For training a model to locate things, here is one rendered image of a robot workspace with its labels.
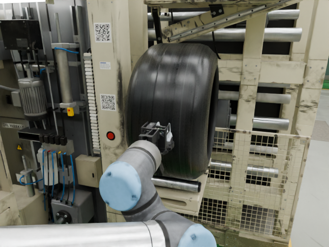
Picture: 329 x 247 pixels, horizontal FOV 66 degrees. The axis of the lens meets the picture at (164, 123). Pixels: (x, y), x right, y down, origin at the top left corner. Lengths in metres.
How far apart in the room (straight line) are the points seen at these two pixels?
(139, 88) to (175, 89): 0.13
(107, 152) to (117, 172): 0.73
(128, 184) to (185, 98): 0.41
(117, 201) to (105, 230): 0.14
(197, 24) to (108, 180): 1.03
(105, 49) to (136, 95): 0.30
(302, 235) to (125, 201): 2.03
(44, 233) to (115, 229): 0.10
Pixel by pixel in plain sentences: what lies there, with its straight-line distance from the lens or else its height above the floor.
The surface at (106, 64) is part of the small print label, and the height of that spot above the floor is 1.38.
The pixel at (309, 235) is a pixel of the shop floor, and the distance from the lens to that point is 2.47.
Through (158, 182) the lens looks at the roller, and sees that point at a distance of 1.11.
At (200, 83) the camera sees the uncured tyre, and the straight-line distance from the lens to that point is 0.86.
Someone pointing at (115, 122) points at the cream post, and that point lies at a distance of 1.16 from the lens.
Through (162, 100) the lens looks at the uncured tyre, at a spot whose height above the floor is 1.30.
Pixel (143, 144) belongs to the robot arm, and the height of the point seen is 1.25.
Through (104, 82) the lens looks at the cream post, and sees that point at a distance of 1.13.
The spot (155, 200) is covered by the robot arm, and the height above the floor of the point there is 1.17.
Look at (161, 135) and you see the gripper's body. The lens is 0.70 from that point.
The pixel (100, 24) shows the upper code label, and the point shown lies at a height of 1.54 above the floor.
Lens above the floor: 1.51
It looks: 20 degrees down
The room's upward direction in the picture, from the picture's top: straight up
